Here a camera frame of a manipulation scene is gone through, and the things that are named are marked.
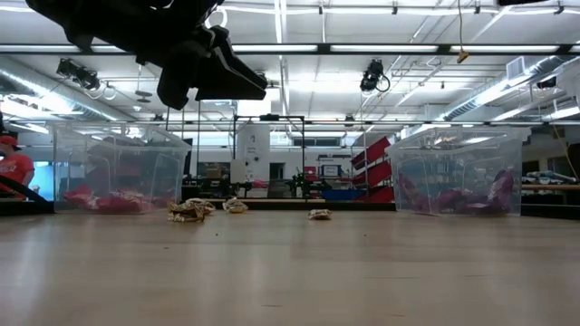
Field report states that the person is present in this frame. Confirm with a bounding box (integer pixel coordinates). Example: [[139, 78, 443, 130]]
[[0, 134, 36, 200]]

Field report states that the red shelf rack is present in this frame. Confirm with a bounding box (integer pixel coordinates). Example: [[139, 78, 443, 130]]
[[351, 136, 394, 205]]

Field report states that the white cylindrical machine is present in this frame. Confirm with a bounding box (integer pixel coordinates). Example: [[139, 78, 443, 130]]
[[235, 122, 272, 185]]

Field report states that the white hanging ring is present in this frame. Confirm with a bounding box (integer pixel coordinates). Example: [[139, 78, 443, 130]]
[[206, 7, 229, 31]]

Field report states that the thin black hanging cable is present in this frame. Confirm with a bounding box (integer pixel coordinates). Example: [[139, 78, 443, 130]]
[[197, 100, 208, 180]]

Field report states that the red Skittles candy pack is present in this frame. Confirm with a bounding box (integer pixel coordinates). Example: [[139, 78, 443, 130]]
[[63, 183, 96, 210], [92, 189, 158, 215]]

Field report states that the black ceiling camera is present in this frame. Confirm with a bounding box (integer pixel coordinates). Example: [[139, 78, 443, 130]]
[[359, 58, 392, 94], [55, 57, 102, 91]]

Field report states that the blue storage bin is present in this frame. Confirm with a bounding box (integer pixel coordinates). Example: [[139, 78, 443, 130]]
[[322, 188, 367, 203]]

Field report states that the yellow tag on cord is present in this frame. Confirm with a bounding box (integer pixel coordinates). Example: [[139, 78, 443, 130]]
[[456, 0, 470, 64]]

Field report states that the small clear plastic bin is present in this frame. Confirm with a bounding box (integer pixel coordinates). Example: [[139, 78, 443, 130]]
[[52, 122, 192, 214], [385, 125, 532, 216]]

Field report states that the black frame bar with lights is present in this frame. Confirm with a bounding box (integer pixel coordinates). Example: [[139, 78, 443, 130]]
[[0, 43, 580, 56]]

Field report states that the purple Skittles candy pack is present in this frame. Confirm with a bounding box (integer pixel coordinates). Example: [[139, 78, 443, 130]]
[[435, 187, 489, 213], [487, 169, 517, 212], [397, 174, 423, 210]]

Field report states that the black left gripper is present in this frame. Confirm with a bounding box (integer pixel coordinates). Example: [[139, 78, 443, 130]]
[[135, 24, 269, 112]]

